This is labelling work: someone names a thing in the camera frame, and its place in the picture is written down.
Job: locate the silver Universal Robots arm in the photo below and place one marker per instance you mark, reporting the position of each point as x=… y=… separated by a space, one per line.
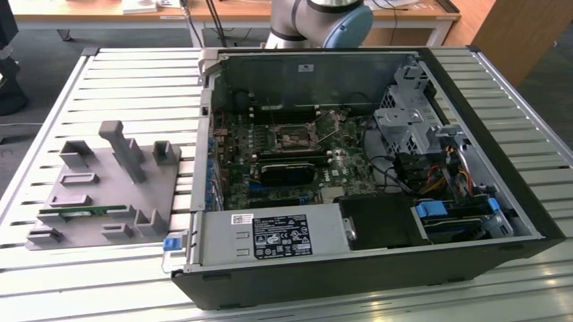
x=295 y=20

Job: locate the CPU socket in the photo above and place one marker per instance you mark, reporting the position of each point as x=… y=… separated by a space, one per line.
x=293 y=138

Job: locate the RAM slot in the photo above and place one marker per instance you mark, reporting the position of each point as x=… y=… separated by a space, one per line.
x=291 y=157

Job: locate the white box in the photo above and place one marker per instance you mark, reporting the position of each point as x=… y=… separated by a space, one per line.
x=139 y=7

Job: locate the green RAM stick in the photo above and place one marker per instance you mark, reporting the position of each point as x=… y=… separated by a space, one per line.
x=76 y=211

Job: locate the grey parts rack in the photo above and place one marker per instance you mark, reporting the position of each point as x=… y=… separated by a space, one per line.
x=120 y=201

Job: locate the blue case latch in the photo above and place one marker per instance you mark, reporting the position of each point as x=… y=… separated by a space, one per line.
x=173 y=244

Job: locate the grey power supply with label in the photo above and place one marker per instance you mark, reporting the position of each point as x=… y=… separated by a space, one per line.
x=223 y=234

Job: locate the green motherboard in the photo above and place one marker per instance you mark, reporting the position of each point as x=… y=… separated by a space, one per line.
x=345 y=167

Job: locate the silver metal drive cage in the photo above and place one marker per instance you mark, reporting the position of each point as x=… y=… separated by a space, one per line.
x=402 y=124

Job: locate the black open PC case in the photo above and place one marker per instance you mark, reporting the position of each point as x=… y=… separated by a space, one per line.
x=313 y=281

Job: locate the blue disk carrier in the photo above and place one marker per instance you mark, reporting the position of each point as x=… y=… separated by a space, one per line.
x=430 y=209

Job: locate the blue plastic clip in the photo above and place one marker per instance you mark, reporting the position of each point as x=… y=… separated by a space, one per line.
x=493 y=205

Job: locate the brown wooden cabinet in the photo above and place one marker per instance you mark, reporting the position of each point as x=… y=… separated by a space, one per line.
x=514 y=33

